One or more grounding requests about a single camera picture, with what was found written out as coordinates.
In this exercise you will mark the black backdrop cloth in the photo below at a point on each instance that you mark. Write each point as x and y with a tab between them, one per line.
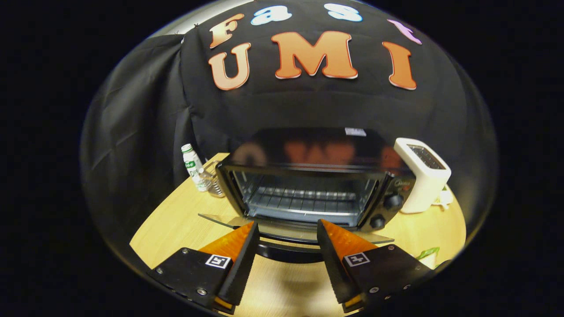
308	105

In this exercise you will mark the clear plastic bottle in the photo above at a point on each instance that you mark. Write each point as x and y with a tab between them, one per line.
214	184

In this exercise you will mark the black toaster oven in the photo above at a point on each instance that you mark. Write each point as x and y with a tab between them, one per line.
317	149

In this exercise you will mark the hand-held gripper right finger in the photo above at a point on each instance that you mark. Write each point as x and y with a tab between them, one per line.
332	268

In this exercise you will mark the white bottle with green label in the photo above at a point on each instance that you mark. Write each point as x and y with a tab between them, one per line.
192	166

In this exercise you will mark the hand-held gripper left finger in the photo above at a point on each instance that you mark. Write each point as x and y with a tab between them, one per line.
242	268

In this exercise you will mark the white pop-up toaster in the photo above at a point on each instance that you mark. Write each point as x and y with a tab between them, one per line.
423	189

